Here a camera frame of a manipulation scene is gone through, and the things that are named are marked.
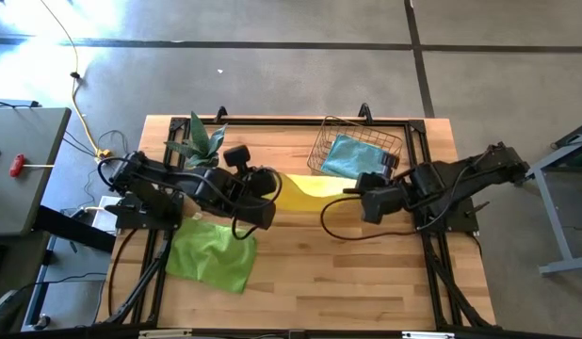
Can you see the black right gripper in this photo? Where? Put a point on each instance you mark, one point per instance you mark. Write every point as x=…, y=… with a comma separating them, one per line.
x=385, y=195

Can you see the black aluminium table frame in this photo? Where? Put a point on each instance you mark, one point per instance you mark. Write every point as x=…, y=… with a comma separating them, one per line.
x=295, y=121

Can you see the green microfiber towel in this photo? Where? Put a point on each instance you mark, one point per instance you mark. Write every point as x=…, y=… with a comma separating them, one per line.
x=211, y=254

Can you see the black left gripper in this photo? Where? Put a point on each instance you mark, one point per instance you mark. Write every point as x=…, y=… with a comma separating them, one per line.
x=258, y=188

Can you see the black device with indicator light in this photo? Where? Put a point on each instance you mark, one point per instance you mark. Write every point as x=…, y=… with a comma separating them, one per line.
x=6, y=311

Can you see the yellow microfiber towel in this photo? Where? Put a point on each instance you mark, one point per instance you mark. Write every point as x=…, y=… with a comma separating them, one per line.
x=310, y=188

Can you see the black table foot beam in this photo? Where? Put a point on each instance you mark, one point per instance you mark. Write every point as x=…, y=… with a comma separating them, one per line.
x=74, y=228

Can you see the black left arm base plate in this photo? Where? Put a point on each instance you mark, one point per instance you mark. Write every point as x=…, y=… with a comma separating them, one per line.
x=131, y=220

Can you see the dark grey work table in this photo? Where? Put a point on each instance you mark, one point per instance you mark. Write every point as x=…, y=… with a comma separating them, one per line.
x=27, y=198

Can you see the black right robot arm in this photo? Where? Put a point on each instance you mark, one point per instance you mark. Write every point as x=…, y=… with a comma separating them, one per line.
x=460, y=179

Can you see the silver metal bracket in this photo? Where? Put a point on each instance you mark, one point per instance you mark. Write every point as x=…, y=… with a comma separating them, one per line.
x=427, y=335
x=164, y=334

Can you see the black caster wheel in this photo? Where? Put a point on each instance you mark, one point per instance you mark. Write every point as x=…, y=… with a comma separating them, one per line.
x=42, y=322

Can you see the green plant in white pot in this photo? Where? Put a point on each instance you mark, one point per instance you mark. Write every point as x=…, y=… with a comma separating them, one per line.
x=201, y=141

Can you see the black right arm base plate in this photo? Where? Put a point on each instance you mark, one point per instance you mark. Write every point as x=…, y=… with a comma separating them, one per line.
x=460, y=223

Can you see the light grey metal table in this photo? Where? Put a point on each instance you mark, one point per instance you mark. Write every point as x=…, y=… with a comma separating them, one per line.
x=551, y=207

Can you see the white box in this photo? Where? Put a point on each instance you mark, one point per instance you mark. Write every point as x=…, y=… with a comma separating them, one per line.
x=99, y=221

